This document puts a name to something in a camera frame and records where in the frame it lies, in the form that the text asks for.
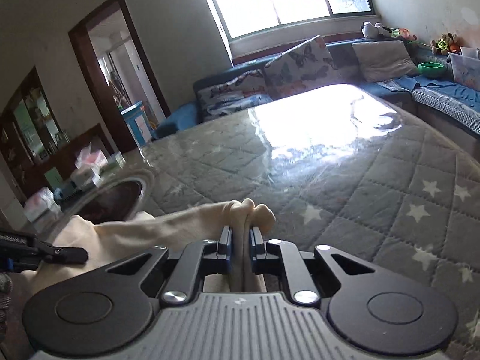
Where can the cream knit garment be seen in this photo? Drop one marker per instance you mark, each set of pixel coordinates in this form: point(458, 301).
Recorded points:
point(112, 241)

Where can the clear plastic storage box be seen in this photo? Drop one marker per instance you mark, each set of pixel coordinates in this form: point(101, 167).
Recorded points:
point(466, 67)

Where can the round black induction cooktop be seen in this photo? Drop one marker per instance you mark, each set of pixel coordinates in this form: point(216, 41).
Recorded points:
point(115, 203)

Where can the gloved left hand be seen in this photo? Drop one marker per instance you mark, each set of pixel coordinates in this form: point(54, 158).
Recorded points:
point(6, 287)

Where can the small green packet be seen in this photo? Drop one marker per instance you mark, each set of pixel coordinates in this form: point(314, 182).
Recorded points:
point(117, 160)

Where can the blue children's cabinet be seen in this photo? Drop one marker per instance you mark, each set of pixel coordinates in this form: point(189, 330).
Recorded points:
point(137, 123)

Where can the colourful plush toys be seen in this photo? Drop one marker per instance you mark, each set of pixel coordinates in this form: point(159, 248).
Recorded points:
point(447, 43)

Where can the soft tissue pack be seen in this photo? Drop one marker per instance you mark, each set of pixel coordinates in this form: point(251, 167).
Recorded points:
point(41, 202)

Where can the grey cushion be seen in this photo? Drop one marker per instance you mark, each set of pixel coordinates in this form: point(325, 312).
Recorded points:
point(384, 60)

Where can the butterfly pillow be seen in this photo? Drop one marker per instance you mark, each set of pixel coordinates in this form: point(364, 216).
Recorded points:
point(243, 92)
point(302, 68)

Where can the panda plush toy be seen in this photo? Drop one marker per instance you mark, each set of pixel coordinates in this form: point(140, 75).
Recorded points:
point(375, 31)

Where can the right butterfly pillow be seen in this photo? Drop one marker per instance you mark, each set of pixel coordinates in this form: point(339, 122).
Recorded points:
point(302, 68)

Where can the left butterfly pillow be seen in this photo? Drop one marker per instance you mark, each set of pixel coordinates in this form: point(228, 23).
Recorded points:
point(243, 92)

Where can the dark wooden display cabinet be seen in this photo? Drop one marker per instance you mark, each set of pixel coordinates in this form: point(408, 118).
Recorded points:
point(38, 153)

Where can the green bowl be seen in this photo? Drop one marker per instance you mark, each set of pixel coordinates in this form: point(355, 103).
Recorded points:
point(432, 70)

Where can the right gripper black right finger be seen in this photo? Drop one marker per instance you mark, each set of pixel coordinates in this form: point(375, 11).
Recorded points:
point(284, 260)

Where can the pink tissue box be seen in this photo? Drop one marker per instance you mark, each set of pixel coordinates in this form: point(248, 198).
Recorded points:
point(95, 160)

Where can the blue sofa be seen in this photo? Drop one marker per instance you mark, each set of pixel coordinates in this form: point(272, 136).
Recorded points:
point(458, 103)

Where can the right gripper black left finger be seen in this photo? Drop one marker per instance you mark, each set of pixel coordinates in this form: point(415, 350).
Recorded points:
point(198, 260)

